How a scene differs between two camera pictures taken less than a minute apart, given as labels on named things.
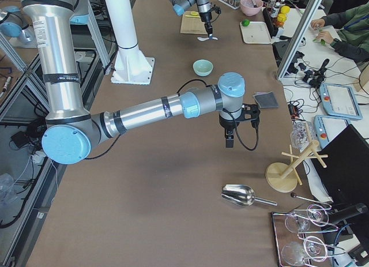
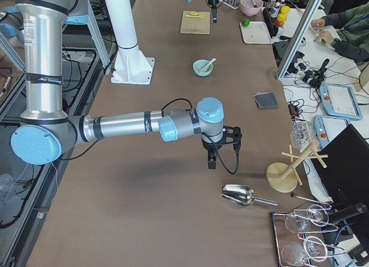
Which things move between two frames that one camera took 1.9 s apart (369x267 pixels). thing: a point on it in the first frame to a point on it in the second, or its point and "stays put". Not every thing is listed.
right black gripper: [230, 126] to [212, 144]
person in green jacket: [353, 27] stays put
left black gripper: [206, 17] to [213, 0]
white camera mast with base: [131, 66] stays put
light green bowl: [203, 67] stays put
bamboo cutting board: [192, 25] stays put
